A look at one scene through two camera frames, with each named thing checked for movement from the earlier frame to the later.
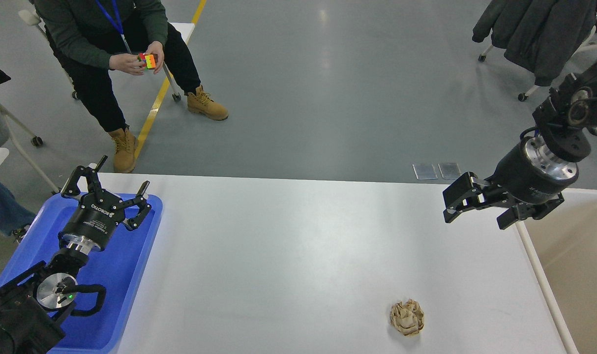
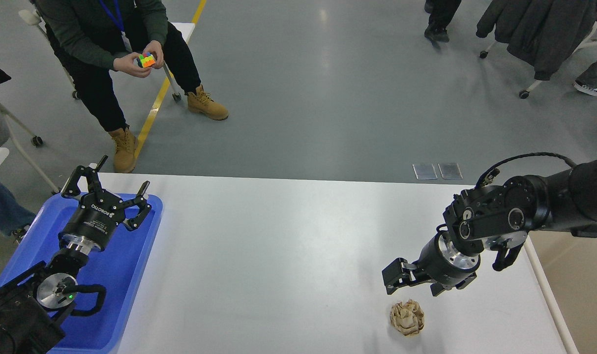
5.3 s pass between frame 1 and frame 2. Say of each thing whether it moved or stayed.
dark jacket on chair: stayed
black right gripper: moved
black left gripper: stayed
